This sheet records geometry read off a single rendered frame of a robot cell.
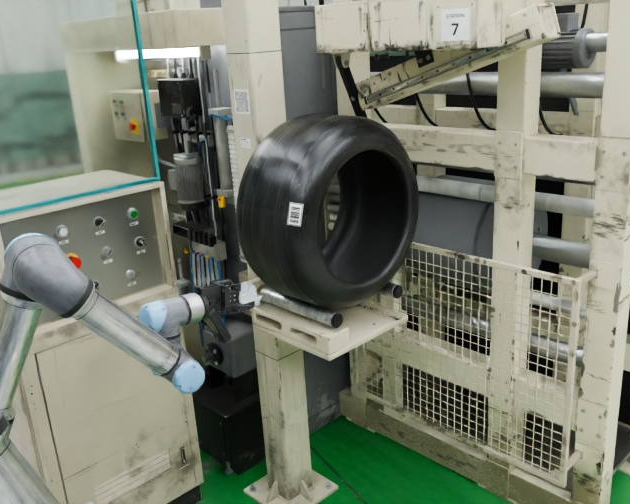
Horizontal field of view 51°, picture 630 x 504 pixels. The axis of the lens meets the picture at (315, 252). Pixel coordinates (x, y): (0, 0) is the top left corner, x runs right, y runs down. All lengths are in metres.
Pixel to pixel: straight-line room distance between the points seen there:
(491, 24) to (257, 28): 0.68
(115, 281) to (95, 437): 0.52
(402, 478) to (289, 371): 0.70
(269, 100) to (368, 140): 0.39
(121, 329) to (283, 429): 1.14
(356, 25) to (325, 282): 0.79
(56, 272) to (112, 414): 1.01
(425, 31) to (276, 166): 0.56
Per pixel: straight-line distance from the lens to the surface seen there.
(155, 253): 2.31
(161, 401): 2.43
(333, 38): 2.17
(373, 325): 2.12
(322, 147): 1.79
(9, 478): 0.95
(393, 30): 2.01
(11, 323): 1.56
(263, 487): 2.76
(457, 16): 1.87
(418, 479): 2.78
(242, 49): 2.10
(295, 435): 2.54
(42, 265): 1.43
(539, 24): 1.91
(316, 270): 1.81
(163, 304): 1.65
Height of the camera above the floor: 1.70
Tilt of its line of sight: 19 degrees down
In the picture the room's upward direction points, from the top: 4 degrees counter-clockwise
